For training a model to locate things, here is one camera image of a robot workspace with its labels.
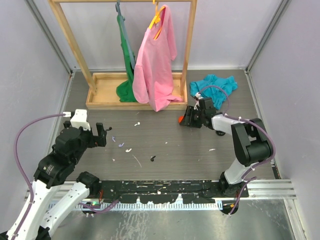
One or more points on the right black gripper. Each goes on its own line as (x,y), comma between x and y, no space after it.
(190,112)

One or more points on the teal crumpled shirt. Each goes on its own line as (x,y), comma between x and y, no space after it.
(210,86)

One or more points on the grey blue hanger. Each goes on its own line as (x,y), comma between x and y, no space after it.
(125,34)

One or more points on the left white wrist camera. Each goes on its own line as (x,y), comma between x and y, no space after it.
(79,119)

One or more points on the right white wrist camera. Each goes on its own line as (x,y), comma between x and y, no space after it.
(198,96)

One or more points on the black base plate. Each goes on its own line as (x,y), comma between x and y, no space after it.
(162,191)

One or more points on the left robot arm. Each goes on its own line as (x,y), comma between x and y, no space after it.
(36,221)

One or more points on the green shirt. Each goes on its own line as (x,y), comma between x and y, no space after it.
(125,90)

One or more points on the pink shirt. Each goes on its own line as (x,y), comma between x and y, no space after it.
(153,80)

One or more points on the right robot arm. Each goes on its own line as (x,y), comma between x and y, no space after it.
(252,145)

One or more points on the grey slotted cable duct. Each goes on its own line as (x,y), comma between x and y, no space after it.
(178,205)

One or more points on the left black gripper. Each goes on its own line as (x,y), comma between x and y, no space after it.
(99,140)

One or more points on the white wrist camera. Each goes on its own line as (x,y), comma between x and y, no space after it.
(79,119)
(198,96)

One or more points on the wooden clothes rack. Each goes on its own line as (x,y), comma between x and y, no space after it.
(102,85)

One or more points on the yellow orange hanger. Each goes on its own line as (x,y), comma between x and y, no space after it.
(157,21)

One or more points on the black earbud charging case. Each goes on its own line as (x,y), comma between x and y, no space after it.
(220,133)

